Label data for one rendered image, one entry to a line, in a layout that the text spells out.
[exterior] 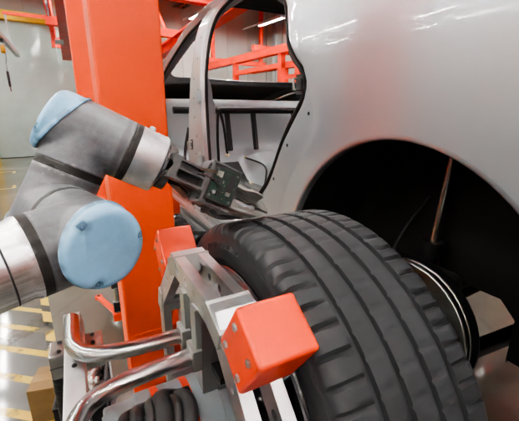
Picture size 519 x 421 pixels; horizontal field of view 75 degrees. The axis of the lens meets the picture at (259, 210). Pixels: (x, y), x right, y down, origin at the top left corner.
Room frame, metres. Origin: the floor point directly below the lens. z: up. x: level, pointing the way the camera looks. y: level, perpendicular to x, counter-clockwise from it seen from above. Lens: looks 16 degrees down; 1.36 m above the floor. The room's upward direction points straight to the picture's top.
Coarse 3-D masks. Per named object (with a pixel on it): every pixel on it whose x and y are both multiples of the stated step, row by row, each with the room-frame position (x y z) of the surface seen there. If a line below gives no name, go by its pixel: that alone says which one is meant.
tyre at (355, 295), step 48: (240, 240) 0.51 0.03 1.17; (288, 240) 0.50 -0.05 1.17; (336, 240) 0.52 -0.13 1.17; (288, 288) 0.40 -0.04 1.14; (336, 288) 0.41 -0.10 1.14; (384, 288) 0.43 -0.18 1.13; (336, 336) 0.35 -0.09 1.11; (384, 336) 0.37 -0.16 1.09; (432, 336) 0.40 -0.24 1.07; (336, 384) 0.31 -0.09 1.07; (384, 384) 0.33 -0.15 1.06; (432, 384) 0.35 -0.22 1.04
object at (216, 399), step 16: (160, 384) 0.49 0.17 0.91; (176, 384) 0.48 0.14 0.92; (192, 384) 0.48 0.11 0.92; (128, 400) 0.46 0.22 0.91; (144, 400) 0.44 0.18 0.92; (208, 400) 0.45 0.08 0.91; (224, 400) 0.47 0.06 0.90; (112, 416) 0.42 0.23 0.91; (208, 416) 0.44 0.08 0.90; (224, 416) 0.44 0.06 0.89
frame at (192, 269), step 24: (168, 264) 0.59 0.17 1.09; (192, 264) 0.56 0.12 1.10; (216, 264) 0.53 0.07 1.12; (168, 288) 0.62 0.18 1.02; (192, 288) 0.46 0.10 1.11; (216, 288) 0.49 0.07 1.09; (240, 288) 0.44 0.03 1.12; (168, 312) 0.69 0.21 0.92; (216, 312) 0.38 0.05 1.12; (216, 336) 0.37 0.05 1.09; (240, 408) 0.32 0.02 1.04; (288, 408) 0.33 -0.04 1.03
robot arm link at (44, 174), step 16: (32, 160) 0.46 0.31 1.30; (48, 160) 0.44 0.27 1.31; (32, 176) 0.44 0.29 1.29; (48, 176) 0.43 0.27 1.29; (64, 176) 0.44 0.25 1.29; (80, 176) 0.45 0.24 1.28; (96, 176) 0.47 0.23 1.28; (32, 192) 0.42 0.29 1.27; (96, 192) 0.48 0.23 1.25; (16, 208) 0.42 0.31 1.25
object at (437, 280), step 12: (420, 264) 0.77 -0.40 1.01; (420, 276) 0.74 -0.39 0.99; (432, 276) 0.72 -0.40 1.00; (432, 288) 0.71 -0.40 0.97; (444, 288) 0.69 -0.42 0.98; (444, 300) 0.68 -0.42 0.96; (456, 300) 0.68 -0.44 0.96; (456, 312) 0.66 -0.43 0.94; (456, 324) 0.65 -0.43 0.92; (468, 324) 0.65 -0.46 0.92; (468, 336) 0.64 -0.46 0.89; (468, 348) 0.64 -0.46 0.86
